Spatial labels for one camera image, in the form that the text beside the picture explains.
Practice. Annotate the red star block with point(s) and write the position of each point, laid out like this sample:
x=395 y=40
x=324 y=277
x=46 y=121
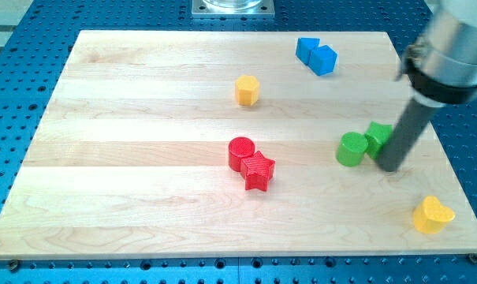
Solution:
x=257 y=171

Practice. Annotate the light wooden board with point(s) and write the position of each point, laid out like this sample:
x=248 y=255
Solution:
x=130 y=159

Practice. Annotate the green star block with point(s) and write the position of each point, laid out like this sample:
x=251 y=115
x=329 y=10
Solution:
x=377 y=135

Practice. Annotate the blue pentagon block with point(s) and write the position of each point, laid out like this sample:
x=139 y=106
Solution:
x=304 y=46

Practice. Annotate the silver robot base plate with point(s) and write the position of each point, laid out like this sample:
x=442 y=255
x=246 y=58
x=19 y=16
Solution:
x=232 y=8

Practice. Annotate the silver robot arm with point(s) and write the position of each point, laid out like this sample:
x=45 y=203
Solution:
x=442 y=68

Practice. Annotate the blue perforated table plate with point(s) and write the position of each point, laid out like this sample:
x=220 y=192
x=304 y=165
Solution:
x=40 y=36

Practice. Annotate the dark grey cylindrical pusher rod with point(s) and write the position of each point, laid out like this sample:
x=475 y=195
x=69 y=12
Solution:
x=414 y=119

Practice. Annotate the yellow heart block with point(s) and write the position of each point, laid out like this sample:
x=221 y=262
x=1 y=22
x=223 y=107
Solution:
x=431 y=216

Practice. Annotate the red cylinder block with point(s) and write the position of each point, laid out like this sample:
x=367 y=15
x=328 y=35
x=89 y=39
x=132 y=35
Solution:
x=239 y=148

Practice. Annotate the blue cube block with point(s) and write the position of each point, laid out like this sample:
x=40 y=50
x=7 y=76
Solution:
x=322 y=60

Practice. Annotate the green cylinder block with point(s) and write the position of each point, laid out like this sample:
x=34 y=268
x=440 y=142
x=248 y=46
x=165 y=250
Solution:
x=351 y=149

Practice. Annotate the yellow hexagon block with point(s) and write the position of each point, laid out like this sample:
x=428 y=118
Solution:
x=247 y=90

